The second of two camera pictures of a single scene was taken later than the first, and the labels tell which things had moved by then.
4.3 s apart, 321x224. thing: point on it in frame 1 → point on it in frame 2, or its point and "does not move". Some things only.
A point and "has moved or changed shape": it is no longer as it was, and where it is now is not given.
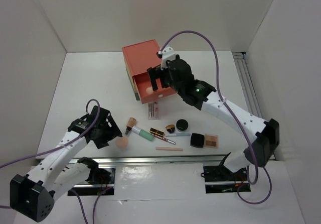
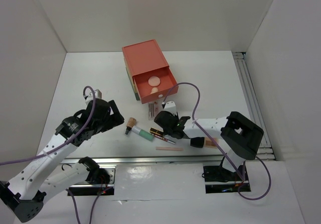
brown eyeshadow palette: [211, 140] does not move
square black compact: [197, 140] does not move
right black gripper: [154, 73] → [176, 116]
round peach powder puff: [122, 142] has moved or changed shape
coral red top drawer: [139, 57] does not move
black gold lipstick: [156, 131] does not move
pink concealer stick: [169, 148] does not move
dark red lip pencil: [162, 138] does not move
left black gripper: [113, 131] → [115, 119]
